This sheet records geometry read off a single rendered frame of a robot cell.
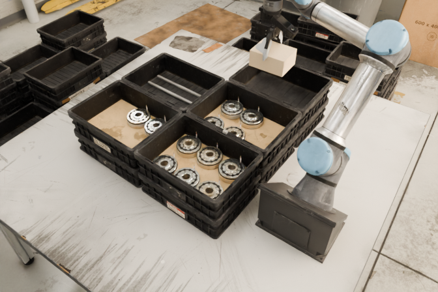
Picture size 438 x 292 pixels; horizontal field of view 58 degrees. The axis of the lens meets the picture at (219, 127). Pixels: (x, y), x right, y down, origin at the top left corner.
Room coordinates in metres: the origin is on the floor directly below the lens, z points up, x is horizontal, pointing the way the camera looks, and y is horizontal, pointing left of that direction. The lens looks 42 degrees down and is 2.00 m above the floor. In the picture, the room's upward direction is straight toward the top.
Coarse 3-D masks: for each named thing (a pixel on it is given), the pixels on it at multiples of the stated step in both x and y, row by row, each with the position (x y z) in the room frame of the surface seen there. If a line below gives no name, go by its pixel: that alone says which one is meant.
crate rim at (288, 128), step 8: (216, 88) 1.45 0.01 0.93; (208, 96) 1.39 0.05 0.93; (264, 96) 1.39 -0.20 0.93; (280, 104) 1.34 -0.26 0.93; (296, 112) 1.29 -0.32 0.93; (200, 120) 1.23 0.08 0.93; (296, 120) 1.23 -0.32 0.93; (216, 128) 1.18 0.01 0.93; (288, 128) 1.18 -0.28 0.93; (232, 136) 1.14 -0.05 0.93; (280, 136) 1.14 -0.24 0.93; (248, 144) 1.09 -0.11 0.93; (272, 144) 1.09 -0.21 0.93; (264, 152) 1.05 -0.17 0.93
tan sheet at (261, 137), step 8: (216, 112) 1.40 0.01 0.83; (224, 120) 1.35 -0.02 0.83; (232, 120) 1.35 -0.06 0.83; (264, 120) 1.35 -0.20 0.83; (256, 128) 1.29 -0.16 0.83; (264, 128) 1.29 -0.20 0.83; (272, 128) 1.29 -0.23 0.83; (280, 128) 1.29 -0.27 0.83; (248, 136) 1.24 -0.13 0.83; (256, 136) 1.24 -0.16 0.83; (264, 136) 1.24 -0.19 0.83; (272, 136) 1.24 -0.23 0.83; (256, 144) 1.19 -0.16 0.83; (264, 144) 1.19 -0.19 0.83
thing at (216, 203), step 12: (192, 120) 1.24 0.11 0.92; (216, 132) 1.16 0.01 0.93; (144, 144) 1.09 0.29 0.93; (240, 144) 1.10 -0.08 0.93; (144, 156) 1.03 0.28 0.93; (156, 168) 0.97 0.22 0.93; (252, 168) 0.98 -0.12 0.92; (180, 180) 0.91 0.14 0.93; (240, 180) 0.92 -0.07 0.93; (192, 192) 0.87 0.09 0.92; (228, 192) 0.86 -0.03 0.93; (216, 204) 0.82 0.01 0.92
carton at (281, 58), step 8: (272, 48) 1.48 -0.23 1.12; (280, 48) 1.48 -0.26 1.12; (288, 48) 1.48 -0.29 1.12; (256, 56) 1.44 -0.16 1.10; (272, 56) 1.41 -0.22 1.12; (280, 56) 1.41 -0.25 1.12; (288, 56) 1.41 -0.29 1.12; (256, 64) 1.44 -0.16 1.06; (264, 64) 1.42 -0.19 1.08; (272, 64) 1.40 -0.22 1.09; (280, 64) 1.38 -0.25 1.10; (288, 64) 1.41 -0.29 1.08; (272, 72) 1.40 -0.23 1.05; (280, 72) 1.38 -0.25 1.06
